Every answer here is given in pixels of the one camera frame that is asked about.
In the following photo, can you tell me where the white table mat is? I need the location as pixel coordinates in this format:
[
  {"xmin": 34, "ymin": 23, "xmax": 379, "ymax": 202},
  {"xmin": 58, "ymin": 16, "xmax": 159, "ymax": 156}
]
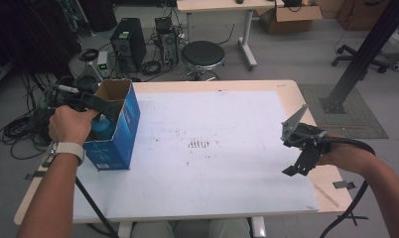
[{"xmin": 71, "ymin": 90, "xmax": 321, "ymax": 222}]

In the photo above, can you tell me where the person's left hand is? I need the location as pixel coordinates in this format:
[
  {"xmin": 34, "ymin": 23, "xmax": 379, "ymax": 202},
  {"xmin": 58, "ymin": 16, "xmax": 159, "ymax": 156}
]
[{"xmin": 48, "ymin": 105, "xmax": 100, "ymax": 147}]

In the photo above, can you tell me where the grey floor mat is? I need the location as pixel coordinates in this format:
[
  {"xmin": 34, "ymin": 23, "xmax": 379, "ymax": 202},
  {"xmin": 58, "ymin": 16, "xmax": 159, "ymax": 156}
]
[{"xmin": 298, "ymin": 82, "xmax": 390, "ymax": 140}]

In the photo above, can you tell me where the black metal post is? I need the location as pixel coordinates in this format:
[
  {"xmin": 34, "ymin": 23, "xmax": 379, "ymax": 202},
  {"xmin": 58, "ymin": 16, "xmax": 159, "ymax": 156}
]
[{"xmin": 320, "ymin": 0, "xmax": 399, "ymax": 115}]

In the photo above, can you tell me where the blue cardboard box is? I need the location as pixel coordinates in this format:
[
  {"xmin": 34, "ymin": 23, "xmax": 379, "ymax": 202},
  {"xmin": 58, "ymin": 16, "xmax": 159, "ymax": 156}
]
[{"xmin": 82, "ymin": 78, "xmax": 141, "ymax": 172}]

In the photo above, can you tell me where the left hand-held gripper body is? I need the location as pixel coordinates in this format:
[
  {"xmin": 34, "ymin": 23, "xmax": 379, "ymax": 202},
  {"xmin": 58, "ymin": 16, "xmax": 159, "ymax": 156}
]
[{"xmin": 46, "ymin": 60, "xmax": 103, "ymax": 113}]

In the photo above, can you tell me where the light wooden desk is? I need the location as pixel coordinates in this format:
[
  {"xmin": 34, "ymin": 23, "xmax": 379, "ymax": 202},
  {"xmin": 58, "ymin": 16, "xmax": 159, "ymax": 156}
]
[{"xmin": 176, "ymin": 0, "xmax": 285, "ymax": 72}]

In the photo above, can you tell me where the hand-held gripper cable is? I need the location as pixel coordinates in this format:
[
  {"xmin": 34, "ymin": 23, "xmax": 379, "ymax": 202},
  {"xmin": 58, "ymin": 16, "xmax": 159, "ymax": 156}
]
[
  {"xmin": 73, "ymin": 177, "xmax": 120, "ymax": 238},
  {"xmin": 318, "ymin": 135, "xmax": 377, "ymax": 238}
]

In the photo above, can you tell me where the black office chair base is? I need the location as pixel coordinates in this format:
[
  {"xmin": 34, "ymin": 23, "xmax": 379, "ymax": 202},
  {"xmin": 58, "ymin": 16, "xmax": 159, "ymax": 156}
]
[{"xmin": 331, "ymin": 44, "xmax": 390, "ymax": 74}]

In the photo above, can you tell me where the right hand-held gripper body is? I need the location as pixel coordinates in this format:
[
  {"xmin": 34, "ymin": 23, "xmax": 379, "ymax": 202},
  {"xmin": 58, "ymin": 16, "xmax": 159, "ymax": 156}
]
[{"xmin": 280, "ymin": 104, "xmax": 332, "ymax": 156}]

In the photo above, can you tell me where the black curtain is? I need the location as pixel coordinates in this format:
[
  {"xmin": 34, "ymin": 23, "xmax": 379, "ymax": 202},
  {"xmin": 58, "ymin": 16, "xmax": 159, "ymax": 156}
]
[{"xmin": 0, "ymin": 0, "xmax": 82, "ymax": 97}]

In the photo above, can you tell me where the open brown cardboard box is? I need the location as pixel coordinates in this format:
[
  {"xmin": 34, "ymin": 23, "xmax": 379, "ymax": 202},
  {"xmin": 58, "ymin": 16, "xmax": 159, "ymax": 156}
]
[{"xmin": 258, "ymin": 4, "xmax": 324, "ymax": 35}]

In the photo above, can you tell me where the white power supply unit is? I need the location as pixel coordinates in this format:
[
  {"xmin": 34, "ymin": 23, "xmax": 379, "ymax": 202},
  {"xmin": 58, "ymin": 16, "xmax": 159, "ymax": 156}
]
[{"xmin": 96, "ymin": 50, "xmax": 113, "ymax": 79}]

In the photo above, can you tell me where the person's right hand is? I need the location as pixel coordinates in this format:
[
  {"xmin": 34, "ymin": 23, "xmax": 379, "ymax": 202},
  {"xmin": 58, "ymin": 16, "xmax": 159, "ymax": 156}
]
[{"xmin": 316, "ymin": 135, "xmax": 370, "ymax": 176}]

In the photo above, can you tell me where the small black computer tower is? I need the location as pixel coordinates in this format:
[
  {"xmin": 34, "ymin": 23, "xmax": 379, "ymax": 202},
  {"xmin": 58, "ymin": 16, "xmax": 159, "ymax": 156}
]
[{"xmin": 154, "ymin": 17, "xmax": 181, "ymax": 67}]

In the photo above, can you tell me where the left hand-held gripper cable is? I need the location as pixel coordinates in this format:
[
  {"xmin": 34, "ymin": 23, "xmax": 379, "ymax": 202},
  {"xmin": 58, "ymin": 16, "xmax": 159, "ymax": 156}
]
[{"xmin": 73, "ymin": 177, "xmax": 120, "ymax": 238}]

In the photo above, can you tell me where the bundle of black cables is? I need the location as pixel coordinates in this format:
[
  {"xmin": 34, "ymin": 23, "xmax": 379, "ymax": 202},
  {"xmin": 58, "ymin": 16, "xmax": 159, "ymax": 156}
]
[{"xmin": 0, "ymin": 72, "xmax": 72, "ymax": 160}]

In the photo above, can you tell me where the coiled black cable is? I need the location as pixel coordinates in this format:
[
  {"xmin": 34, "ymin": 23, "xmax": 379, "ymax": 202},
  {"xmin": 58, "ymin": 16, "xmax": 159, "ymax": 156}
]
[
  {"xmin": 140, "ymin": 59, "xmax": 162, "ymax": 76},
  {"xmin": 77, "ymin": 48, "xmax": 100, "ymax": 62}
]

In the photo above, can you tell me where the closed brown cardboard box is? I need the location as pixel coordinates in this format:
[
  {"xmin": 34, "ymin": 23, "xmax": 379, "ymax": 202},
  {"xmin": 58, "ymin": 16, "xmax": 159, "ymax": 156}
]
[{"xmin": 335, "ymin": 0, "xmax": 392, "ymax": 33}]

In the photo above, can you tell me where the black tape strip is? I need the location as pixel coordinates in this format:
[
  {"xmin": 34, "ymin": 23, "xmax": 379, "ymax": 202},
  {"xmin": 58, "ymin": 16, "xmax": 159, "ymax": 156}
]
[
  {"xmin": 24, "ymin": 170, "xmax": 47, "ymax": 181},
  {"xmin": 332, "ymin": 179, "xmax": 356, "ymax": 190}
]

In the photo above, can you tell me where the large black computer tower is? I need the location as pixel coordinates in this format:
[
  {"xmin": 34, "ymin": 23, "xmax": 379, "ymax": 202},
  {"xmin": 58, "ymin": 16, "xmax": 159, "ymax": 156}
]
[{"xmin": 109, "ymin": 17, "xmax": 148, "ymax": 73}]

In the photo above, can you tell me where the blue bottle with white cap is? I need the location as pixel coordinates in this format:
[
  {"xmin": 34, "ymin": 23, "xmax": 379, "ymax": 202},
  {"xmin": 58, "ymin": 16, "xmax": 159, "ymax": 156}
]
[{"xmin": 91, "ymin": 115, "xmax": 118, "ymax": 141}]

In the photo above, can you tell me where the wristwatch with white band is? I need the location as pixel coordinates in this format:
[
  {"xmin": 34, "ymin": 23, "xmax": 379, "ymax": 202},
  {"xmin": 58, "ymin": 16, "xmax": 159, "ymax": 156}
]
[{"xmin": 41, "ymin": 141, "xmax": 86, "ymax": 168}]

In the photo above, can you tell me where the black tape cross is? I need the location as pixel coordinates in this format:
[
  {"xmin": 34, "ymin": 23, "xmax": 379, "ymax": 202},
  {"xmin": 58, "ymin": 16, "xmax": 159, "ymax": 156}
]
[{"xmin": 337, "ymin": 211, "xmax": 370, "ymax": 227}]

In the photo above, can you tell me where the white table leg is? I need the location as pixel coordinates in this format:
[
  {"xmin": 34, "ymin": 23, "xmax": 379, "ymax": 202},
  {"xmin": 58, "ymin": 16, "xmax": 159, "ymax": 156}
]
[
  {"xmin": 117, "ymin": 221, "xmax": 133, "ymax": 238},
  {"xmin": 251, "ymin": 216, "xmax": 267, "ymax": 238}
]

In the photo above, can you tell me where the right hand-held gripper cable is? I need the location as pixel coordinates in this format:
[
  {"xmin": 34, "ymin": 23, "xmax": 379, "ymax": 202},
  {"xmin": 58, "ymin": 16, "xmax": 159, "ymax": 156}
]
[{"xmin": 318, "ymin": 135, "xmax": 377, "ymax": 238}]

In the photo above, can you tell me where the black round stool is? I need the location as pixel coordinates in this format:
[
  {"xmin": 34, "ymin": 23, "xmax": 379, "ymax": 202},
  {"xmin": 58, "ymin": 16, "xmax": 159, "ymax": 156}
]
[{"xmin": 181, "ymin": 40, "xmax": 226, "ymax": 82}]

